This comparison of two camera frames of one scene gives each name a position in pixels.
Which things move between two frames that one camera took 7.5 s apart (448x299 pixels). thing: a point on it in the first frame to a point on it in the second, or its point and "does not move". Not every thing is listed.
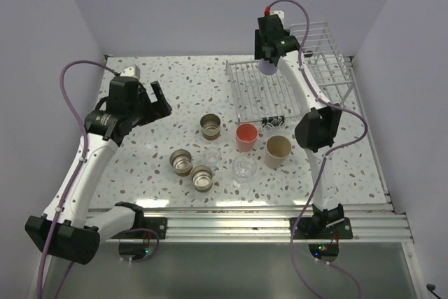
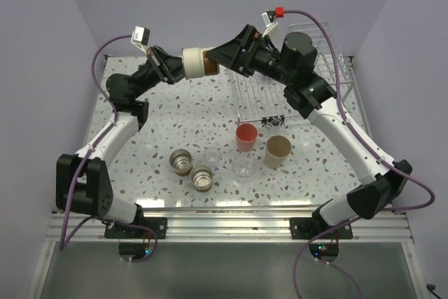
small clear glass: (211, 157) does not move
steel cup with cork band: (210, 124) to (197, 64)
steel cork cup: (180, 161) does not move
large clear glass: (243, 169) does not move
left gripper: (157, 109) to (169, 68)
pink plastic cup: (246, 136) does not move
